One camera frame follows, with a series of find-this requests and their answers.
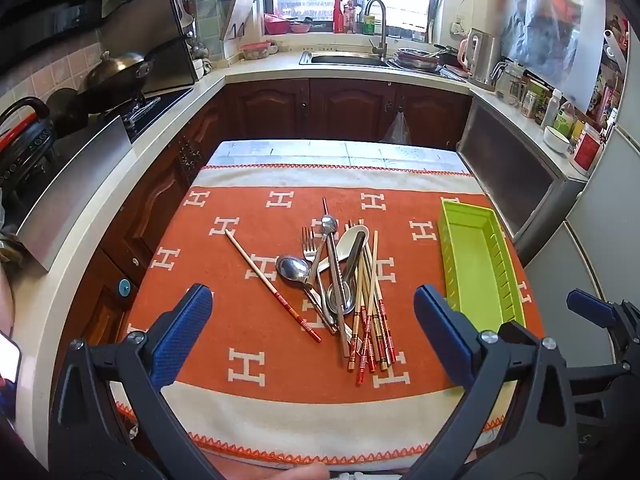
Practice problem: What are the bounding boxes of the paper towel roll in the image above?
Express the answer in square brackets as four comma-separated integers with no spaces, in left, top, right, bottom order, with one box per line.
[602,29,627,74]

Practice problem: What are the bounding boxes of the printed white table cover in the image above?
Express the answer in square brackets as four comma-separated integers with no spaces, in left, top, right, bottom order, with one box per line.
[206,140,471,173]

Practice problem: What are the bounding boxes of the dark steel wok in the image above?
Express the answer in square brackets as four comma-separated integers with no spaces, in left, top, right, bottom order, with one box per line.
[82,50,153,107]

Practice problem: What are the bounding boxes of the large clear plastic bag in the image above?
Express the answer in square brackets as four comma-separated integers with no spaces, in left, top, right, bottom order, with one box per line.
[500,0,609,111]

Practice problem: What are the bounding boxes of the white bowl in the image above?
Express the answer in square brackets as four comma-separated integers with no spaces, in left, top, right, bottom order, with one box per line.
[543,126,571,154]

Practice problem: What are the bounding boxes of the small spoon wooden handle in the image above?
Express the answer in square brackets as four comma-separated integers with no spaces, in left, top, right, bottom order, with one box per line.
[307,214,338,288]

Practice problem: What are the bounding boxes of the long steel spoon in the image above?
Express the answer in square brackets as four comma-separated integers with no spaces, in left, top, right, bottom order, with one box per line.
[275,255,338,336]

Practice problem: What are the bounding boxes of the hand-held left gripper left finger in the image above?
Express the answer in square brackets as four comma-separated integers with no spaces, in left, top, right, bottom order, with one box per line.
[49,283,217,466]

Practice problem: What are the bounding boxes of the steel soup spoon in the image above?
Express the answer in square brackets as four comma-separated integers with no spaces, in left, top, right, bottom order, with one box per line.
[324,230,368,317]

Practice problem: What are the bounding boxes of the steel chopstick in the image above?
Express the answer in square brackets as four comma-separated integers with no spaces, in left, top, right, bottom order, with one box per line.
[322,197,351,361]

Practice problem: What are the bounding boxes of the wooden cutting board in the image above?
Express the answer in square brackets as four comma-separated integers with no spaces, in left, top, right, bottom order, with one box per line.
[220,0,257,42]

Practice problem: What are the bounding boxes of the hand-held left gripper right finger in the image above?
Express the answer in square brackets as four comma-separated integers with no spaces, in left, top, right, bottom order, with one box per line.
[406,283,583,466]

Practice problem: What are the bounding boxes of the white kitchen countertop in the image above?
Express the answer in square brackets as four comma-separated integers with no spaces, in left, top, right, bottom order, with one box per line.
[20,47,592,411]

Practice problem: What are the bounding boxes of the glass pitcher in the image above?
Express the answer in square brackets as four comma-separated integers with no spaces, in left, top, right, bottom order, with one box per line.
[491,60,527,104]

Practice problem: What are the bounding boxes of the steel fork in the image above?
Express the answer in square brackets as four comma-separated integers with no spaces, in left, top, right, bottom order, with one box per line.
[300,226,331,321]

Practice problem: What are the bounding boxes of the dark cooking pot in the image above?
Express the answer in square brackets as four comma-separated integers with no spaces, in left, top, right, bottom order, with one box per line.
[47,87,90,137]

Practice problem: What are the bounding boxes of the steel backsplash panel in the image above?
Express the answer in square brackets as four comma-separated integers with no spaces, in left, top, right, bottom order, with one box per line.
[102,0,198,93]

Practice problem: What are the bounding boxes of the black electric cooker red handle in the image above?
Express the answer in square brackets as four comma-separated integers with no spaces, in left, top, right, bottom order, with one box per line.
[0,97,57,192]

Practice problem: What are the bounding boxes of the red canister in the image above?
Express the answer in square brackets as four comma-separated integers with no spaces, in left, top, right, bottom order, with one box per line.
[573,127,604,172]

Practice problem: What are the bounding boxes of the steel sink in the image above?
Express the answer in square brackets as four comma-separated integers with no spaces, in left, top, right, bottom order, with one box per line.
[299,50,397,69]

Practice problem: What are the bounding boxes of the steel basin of dishes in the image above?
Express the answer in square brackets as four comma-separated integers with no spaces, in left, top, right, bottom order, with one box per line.
[392,47,445,72]

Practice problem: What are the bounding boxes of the white plastic bottle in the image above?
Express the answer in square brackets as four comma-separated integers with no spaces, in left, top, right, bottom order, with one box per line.
[542,88,564,129]

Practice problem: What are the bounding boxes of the green plastic tray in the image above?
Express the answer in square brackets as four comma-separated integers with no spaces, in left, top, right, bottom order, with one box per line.
[438,198,527,333]

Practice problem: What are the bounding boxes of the steel splash guard panel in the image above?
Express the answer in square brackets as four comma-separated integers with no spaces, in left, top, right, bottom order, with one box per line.
[15,115,133,272]

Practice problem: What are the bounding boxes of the black range hood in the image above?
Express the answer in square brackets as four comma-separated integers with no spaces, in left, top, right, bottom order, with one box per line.
[0,0,107,63]

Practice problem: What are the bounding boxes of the grey steel cabinet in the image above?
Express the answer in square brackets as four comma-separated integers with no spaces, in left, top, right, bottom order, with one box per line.
[456,95,589,267]

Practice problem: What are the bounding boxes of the white electric kettle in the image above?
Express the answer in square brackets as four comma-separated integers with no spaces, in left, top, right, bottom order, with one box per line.
[459,27,502,87]

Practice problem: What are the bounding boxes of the orange patterned blanket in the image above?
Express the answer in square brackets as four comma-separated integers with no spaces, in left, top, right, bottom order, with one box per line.
[112,165,546,466]

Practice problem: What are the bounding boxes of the chrome faucet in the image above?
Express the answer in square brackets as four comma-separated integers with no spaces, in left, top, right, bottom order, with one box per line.
[364,0,389,59]

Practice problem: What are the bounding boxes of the brown wooden kitchen cabinets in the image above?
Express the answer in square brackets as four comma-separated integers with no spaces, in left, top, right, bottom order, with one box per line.
[65,77,473,356]

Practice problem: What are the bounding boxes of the white ceramic spoon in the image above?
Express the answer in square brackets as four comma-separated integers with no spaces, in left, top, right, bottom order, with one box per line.
[315,224,371,275]

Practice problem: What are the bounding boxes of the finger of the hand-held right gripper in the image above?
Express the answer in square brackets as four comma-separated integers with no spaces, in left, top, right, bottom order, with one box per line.
[562,360,637,414]
[566,288,640,362]

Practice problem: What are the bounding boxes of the grey refrigerator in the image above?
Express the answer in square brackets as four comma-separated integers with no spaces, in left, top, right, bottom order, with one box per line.
[522,125,640,361]

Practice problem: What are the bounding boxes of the hanging plastic bag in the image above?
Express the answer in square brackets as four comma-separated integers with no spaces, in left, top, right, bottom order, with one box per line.
[380,110,414,144]

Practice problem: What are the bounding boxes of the gas stove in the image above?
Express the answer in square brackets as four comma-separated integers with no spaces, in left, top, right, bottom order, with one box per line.
[122,87,194,143]

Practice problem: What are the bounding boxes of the brown wooden patterned chopstick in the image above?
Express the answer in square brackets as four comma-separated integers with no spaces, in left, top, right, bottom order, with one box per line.
[364,255,378,373]
[349,219,366,373]

